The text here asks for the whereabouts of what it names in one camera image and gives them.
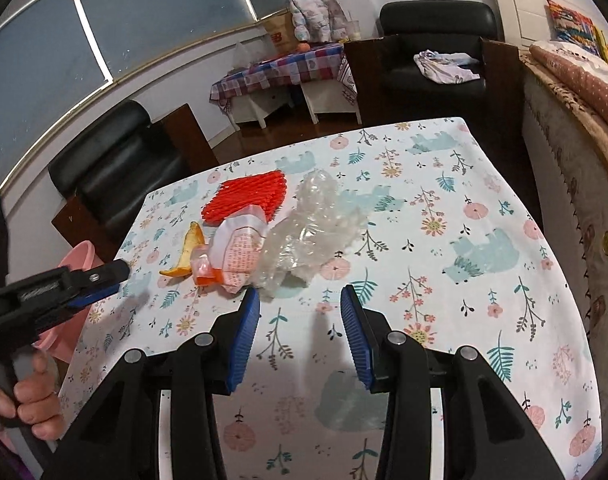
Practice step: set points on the cream bed headboard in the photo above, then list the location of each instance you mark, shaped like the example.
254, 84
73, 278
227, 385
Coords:
524, 0

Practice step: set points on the orange fruit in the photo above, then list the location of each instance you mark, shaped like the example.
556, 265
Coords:
302, 48

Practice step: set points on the yellow banana peel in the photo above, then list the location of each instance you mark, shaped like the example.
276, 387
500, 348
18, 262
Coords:
191, 247

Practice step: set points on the pink dotted quilt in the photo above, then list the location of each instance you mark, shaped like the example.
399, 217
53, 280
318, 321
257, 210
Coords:
584, 85

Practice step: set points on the colourful printed pillow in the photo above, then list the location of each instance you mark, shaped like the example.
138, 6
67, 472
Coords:
574, 25

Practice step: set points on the brown paper bag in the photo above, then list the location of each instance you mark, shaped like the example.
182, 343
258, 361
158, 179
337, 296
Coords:
279, 35

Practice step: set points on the small clear plastic bag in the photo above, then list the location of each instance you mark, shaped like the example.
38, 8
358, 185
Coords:
244, 55

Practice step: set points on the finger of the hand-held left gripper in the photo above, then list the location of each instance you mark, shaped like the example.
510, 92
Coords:
96, 296
99, 274

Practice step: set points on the black leather armchair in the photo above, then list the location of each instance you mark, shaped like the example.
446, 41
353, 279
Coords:
434, 20
114, 160

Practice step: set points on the pastel printed puffer jacket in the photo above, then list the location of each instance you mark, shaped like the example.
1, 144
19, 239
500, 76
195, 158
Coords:
309, 0

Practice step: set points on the white lace bedsheet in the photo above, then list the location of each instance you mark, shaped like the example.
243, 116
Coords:
599, 67

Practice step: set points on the red foam net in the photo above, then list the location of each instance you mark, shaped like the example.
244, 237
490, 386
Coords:
249, 195

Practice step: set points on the orange clear plastic wrapper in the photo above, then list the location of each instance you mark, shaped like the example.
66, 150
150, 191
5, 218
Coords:
204, 272

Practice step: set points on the plastic cup with straw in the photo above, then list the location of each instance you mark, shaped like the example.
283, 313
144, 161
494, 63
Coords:
354, 32

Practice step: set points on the pink plastic basin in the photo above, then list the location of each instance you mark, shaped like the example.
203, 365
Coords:
76, 257

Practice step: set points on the crumpled light clothes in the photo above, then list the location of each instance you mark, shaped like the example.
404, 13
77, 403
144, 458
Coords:
444, 70

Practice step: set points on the white desk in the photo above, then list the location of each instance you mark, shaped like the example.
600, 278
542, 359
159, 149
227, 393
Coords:
329, 102

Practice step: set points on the bed with patterned bedding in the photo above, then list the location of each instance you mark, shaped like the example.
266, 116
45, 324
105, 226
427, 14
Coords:
584, 210

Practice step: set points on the blue roller blind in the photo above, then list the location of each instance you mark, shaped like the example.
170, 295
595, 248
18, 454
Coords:
169, 5
39, 80

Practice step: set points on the white printed wrapper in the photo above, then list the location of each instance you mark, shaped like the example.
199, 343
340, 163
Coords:
239, 255

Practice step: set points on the checkered cloth side table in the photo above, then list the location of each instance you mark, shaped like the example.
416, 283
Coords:
284, 67

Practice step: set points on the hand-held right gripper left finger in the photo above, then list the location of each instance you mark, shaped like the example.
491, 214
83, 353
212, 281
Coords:
241, 345

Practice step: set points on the person's left hand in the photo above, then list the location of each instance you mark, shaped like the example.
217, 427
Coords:
39, 405

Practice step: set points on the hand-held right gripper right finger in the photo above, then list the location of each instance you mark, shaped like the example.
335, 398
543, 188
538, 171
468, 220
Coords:
356, 340

